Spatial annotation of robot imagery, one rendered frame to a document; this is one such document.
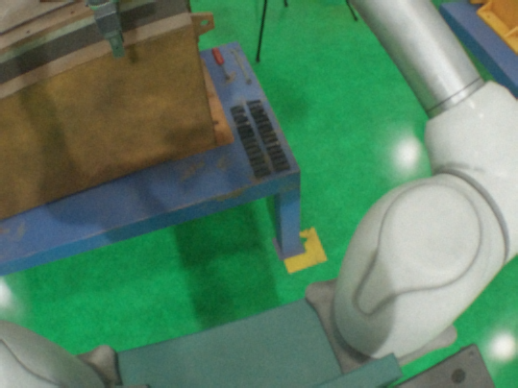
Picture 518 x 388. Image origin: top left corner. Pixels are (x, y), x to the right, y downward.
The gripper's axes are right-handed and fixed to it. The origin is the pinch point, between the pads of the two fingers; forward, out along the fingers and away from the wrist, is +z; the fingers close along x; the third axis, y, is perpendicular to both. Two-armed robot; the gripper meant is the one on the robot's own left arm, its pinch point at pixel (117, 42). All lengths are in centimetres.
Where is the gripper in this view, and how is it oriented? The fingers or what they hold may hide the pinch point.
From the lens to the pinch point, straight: 107.5
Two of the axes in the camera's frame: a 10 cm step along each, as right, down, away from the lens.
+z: 0.6, 5.4, 8.4
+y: -9.6, 2.7, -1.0
